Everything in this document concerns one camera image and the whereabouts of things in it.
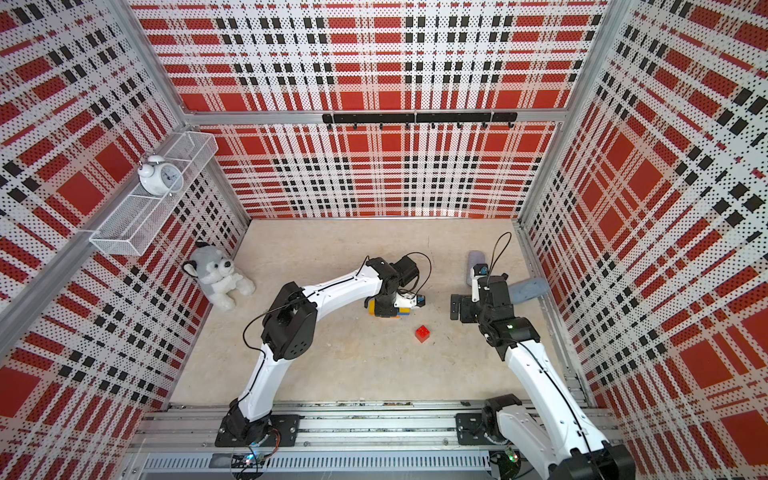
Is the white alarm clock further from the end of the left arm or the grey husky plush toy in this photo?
the end of the left arm

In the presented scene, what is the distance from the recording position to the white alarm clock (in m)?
0.70

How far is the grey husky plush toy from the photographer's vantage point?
0.85 metres

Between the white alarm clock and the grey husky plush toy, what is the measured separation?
0.19 metres

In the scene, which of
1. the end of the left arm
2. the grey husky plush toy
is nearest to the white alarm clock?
the grey husky plush toy
